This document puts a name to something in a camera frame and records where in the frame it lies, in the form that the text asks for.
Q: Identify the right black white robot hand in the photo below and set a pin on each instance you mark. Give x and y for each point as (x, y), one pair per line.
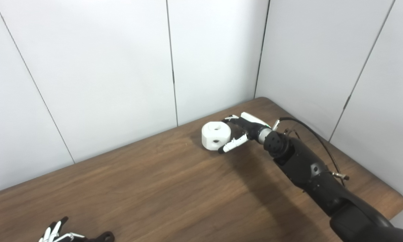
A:
(250, 126)

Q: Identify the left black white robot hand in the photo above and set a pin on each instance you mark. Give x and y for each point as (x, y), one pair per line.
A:
(55, 235)

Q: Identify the round white piece with holes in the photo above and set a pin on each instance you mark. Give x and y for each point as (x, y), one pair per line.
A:
(215, 136)

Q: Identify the black flanged holder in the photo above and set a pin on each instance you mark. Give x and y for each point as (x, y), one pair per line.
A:
(102, 237)

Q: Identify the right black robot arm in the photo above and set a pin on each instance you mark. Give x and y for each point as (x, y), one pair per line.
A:
(309, 171)

